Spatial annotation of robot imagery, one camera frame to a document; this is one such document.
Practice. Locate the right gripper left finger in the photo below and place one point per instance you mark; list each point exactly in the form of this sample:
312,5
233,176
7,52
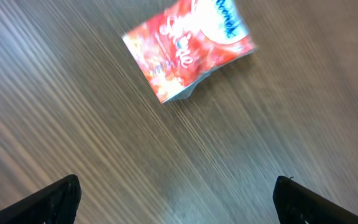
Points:
54,204

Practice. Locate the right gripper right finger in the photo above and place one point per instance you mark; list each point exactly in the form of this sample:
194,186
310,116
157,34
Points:
295,204

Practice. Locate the red white tissue pack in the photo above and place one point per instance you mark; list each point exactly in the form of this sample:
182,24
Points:
182,45

